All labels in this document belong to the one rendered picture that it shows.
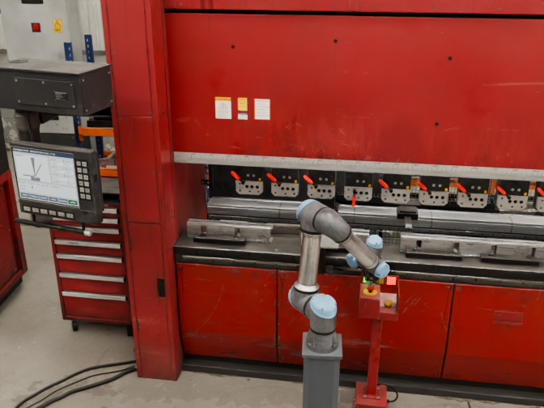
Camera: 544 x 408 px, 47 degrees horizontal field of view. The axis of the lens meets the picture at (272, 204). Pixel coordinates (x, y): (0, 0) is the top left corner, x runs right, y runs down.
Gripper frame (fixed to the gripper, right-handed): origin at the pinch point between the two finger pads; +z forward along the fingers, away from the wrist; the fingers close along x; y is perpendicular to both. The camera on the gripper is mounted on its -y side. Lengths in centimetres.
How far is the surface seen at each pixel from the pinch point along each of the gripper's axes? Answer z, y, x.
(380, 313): 10.0, 11.2, 6.0
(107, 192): -32, -24, -145
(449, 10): -117, -72, 28
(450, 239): -3, -34, 42
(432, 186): -33, -42, 29
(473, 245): 0, -32, 55
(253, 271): 14, -14, -65
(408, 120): -66, -55, 14
